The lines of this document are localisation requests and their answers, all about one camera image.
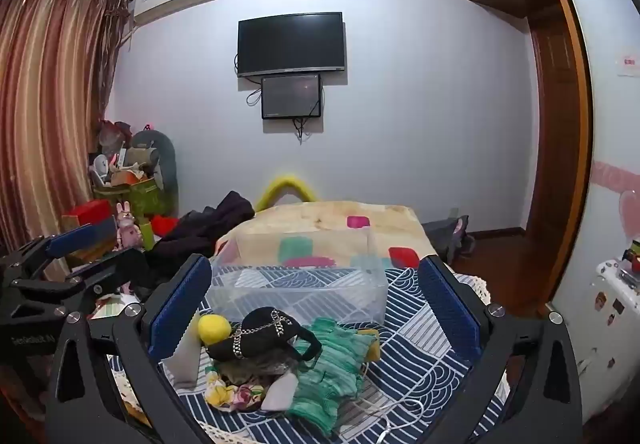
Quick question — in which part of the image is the striped brown curtain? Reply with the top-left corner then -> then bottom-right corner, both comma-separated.
0,0 -> 132,257

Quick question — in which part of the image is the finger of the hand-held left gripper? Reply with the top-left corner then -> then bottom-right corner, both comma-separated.
10,223 -> 110,277
20,247 -> 152,320

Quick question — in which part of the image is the green knitted cloth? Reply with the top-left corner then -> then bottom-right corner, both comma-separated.
284,317 -> 369,438

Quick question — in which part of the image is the floral fabric scrunchie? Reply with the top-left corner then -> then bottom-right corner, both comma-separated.
203,369 -> 266,413

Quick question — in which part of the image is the white cabinet with stickers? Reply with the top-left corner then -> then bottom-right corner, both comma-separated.
547,258 -> 640,426

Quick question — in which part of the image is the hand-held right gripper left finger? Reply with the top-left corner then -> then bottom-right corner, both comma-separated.
45,254 -> 215,444

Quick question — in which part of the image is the grey cloth piece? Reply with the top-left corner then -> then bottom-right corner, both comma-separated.
260,370 -> 299,413

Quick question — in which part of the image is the yellow sponge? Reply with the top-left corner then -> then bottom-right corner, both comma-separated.
357,329 -> 382,364

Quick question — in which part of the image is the dark clothing pile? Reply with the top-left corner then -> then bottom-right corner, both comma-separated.
144,190 -> 256,276

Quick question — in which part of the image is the green paper bag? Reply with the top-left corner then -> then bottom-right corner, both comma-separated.
94,176 -> 167,226

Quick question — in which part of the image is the clear plastic storage box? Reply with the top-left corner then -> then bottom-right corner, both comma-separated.
206,228 -> 390,326

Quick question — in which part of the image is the red plush item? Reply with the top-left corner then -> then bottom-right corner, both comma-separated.
149,214 -> 179,238

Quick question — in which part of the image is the red box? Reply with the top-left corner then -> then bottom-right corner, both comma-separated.
61,198 -> 115,228

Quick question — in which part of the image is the black cap with chain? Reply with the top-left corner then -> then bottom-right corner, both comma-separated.
206,306 -> 324,368

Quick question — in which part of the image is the small black wall monitor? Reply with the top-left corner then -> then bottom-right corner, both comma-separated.
260,72 -> 323,120

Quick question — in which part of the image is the beige blanket with coloured squares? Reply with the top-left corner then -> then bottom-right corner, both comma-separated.
215,200 -> 442,276

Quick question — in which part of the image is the cream lace cloth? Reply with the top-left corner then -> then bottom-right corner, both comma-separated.
449,273 -> 494,307

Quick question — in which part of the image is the black monitor cable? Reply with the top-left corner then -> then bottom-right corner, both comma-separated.
292,116 -> 312,145

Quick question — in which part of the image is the grey backpack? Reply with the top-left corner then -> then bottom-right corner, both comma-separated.
421,213 -> 476,263

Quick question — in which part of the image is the yellow arched pillow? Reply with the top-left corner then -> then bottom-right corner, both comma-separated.
254,175 -> 317,213

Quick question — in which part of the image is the yellow plush ball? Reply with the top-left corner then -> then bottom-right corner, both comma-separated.
198,314 -> 233,344

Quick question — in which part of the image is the white cable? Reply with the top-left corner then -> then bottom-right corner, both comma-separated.
345,371 -> 427,444

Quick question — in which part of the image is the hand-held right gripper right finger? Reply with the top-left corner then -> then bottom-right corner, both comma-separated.
418,254 -> 584,444

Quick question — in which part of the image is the wooden door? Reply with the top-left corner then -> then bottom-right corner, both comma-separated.
525,0 -> 596,320

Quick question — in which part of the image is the black wall television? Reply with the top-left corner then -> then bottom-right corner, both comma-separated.
236,12 -> 347,79

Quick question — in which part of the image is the pink bunny toy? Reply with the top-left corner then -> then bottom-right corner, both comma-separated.
113,202 -> 144,251

